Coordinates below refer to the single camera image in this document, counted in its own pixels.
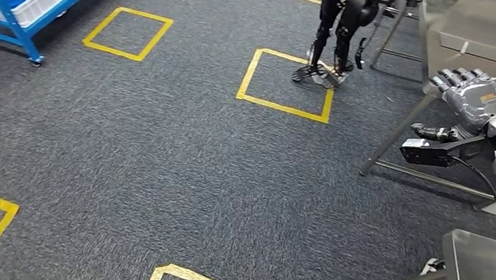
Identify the stainless steel table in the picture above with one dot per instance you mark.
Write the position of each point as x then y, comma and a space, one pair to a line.
452, 69

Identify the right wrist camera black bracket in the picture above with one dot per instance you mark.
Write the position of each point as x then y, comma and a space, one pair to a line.
424, 152

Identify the steel frame stand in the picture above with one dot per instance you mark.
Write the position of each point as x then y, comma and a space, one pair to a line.
391, 29

